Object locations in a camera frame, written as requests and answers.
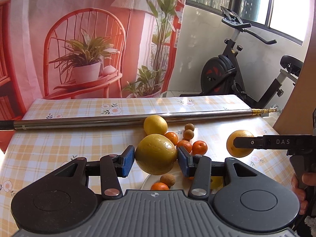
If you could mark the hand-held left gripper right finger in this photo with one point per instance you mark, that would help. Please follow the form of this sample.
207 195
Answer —
184 161

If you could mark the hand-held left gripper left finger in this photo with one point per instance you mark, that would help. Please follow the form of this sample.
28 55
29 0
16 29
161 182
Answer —
128 161

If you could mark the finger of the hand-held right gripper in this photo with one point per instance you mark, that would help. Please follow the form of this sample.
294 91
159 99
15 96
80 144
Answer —
261 142

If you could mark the small orange tangerine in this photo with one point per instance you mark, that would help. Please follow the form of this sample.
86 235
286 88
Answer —
171 138
159 186
185 145
199 147

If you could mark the large yellow pomelo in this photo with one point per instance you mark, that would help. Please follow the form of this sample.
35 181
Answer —
155 153

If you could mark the round metal bowl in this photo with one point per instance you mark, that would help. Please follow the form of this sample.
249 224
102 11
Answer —
147 184

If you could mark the yellow citrus fruit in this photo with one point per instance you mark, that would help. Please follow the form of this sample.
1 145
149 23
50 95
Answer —
217 183
230 142
155 124

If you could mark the person's right hand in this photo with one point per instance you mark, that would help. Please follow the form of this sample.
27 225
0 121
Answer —
301 197

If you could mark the brown longan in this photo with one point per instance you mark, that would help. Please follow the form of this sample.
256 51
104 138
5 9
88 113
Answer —
189 127
167 179
188 134

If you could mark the telescopic metal pole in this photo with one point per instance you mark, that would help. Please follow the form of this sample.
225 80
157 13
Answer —
74 122

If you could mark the plaid floral tablecloth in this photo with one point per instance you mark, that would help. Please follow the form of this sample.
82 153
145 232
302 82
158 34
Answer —
61 148

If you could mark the black exercise bike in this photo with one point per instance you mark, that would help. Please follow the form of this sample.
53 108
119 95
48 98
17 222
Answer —
217 74

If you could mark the barred window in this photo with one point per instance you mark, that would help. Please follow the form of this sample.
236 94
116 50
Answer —
249 0

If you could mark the printed backdrop cloth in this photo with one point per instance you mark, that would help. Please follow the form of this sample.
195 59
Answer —
37 29

